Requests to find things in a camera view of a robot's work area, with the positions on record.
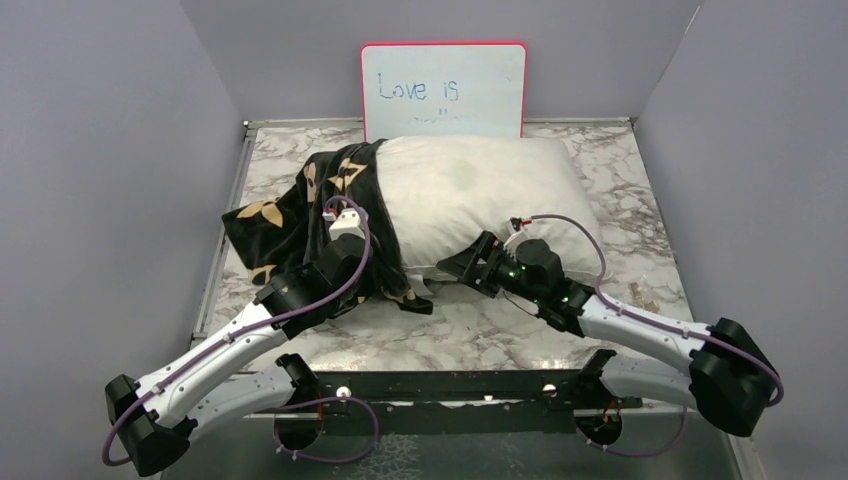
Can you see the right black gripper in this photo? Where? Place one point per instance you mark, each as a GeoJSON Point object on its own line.
{"type": "Point", "coordinates": [463, 262]}

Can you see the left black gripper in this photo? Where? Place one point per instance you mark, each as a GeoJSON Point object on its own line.
{"type": "Point", "coordinates": [370, 267]}

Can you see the black floral plush pillowcase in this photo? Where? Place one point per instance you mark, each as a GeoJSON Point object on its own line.
{"type": "Point", "coordinates": [275, 234]}

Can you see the white pillow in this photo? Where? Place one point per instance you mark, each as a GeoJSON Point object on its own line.
{"type": "Point", "coordinates": [441, 192]}

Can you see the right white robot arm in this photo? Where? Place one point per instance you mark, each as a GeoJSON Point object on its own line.
{"type": "Point", "coordinates": [717, 370]}

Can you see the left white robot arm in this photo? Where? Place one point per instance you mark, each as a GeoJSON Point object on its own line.
{"type": "Point", "coordinates": [155, 419]}

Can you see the pink framed whiteboard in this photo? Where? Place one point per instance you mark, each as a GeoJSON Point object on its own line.
{"type": "Point", "coordinates": [429, 88]}

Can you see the clear plastic ruler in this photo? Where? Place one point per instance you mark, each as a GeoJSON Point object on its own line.
{"type": "Point", "coordinates": [643, 297]}

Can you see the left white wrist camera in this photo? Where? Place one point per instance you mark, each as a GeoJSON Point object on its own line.
{"type": "Point", "coordinates": [348, 222]}

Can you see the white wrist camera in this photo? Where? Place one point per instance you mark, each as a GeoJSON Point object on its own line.
{"type": "Point", "coordinates": [348, 222]}
{"type": "Point", "coordinates": [515, 239]}

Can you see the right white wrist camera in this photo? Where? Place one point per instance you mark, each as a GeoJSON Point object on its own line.
{"type": "Point", "coordinates": [515, 239]}

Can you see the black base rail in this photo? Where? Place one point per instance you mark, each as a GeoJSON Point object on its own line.
{"type": "Point", "coordinates": [358, 403]}

